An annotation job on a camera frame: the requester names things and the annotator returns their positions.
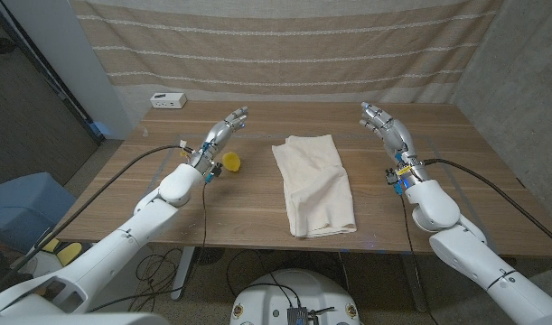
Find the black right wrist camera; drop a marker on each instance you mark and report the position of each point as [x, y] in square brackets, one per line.
[394, 180]

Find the grey table leg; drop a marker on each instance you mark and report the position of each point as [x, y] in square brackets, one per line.
[181, 275]
[415, 284]

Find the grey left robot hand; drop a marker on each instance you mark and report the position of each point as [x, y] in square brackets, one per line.
[214, 137]

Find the blue-grey chair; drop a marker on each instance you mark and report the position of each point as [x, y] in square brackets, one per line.
[22, 207]

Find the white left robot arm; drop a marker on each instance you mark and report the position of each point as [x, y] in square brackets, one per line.
[122, 248]

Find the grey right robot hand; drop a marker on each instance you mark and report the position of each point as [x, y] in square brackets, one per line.
[395, 135]

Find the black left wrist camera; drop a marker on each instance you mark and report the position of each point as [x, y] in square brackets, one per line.
[214, 171]

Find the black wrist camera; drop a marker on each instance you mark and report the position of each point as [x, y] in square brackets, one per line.
[394, 180]
[214, 171]

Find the yellow plastic item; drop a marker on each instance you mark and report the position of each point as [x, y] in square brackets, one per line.
[70, 253]

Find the cream cheesecloth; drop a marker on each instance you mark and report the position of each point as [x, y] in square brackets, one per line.
[316, 189]

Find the white power strip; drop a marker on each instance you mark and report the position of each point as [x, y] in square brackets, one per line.
[168, 100]

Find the yellow lemon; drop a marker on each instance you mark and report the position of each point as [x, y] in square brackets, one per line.
[231, 161]

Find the small grey electronics box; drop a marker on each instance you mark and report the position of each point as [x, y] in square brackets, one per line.
[302, 316]

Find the grey textured side panel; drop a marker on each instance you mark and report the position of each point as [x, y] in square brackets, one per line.
[519, 90]

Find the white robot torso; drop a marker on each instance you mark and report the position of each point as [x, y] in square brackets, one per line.
[293, 289]

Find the beige striped backdrop cloth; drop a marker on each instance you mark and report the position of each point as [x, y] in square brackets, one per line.
[280, 45]

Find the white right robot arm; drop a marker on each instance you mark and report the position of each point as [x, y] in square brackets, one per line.
[465, 253]

